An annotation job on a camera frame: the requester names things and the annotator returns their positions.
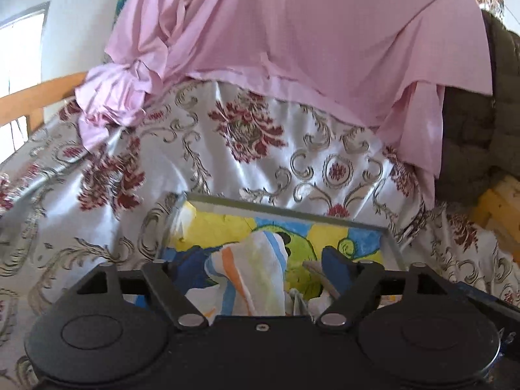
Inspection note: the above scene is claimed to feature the floral satin bedspread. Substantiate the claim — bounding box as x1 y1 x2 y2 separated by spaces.
0 77 520 390

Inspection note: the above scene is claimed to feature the white framed window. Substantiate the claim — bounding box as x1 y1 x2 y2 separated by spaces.
0 2 49 155

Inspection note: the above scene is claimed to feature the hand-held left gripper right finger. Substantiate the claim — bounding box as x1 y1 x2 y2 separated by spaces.
316 246 448 330

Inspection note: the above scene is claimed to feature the yellow wooden bed frame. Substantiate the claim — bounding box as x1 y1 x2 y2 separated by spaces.
471 176 520 265

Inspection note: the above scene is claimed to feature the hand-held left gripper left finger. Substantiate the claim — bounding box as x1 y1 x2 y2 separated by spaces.
75 246 210 330

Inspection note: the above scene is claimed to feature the pastel striped white cloth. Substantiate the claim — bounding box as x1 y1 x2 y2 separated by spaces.
204 231 290 318

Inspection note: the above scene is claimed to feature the brown quilted jacket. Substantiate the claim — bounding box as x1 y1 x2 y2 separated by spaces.
436 10 520 204

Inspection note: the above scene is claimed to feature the wooden bed rail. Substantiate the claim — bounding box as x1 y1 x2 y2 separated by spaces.
0 71 88 133

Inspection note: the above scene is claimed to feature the framed green cartoon painting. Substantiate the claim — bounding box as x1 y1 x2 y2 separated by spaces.
156 192 407 318

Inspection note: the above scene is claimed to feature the pink bed sheet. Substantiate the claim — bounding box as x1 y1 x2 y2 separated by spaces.
75 0 494 208

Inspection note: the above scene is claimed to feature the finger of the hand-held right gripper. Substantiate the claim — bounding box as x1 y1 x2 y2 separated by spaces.
443 278 520 307

